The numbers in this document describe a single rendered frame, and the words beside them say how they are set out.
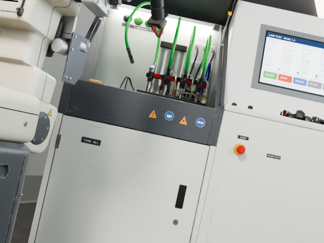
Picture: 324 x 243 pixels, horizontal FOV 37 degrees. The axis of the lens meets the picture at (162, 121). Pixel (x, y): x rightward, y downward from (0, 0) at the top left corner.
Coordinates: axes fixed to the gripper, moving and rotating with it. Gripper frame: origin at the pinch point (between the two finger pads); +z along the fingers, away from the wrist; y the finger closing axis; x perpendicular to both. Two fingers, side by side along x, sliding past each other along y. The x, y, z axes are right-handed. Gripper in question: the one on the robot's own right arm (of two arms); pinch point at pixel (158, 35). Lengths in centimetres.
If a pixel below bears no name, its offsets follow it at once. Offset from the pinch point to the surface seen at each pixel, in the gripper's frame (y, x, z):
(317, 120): 5, -73, 35
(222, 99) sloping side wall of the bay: -7.2, -31.3, 23.0
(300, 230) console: -37, -75, 62
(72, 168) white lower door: -52, 22, 38
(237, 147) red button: -25, -43, 32
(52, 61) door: 116, 143, 116
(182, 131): -26.3, -18.8, 29.0
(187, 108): -19.0, -19.1, 21.8
